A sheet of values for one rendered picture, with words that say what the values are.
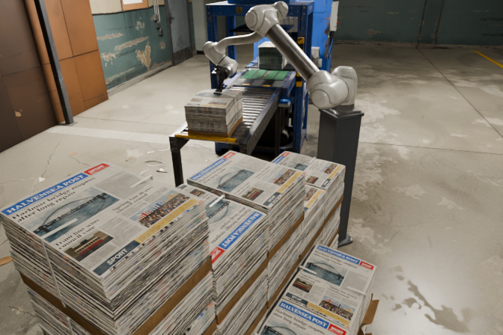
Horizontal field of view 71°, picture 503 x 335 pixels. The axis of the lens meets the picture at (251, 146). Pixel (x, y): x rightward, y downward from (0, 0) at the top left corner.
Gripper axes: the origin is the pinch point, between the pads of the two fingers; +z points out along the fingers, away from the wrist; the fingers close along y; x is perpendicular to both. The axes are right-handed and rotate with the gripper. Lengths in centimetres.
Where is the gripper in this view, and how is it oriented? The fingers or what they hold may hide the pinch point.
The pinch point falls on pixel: (215, 83)
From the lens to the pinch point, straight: 238.0
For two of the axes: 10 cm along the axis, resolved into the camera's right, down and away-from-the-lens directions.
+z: -2.5, 5.0, -8.3
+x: -9.7, -0.9, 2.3
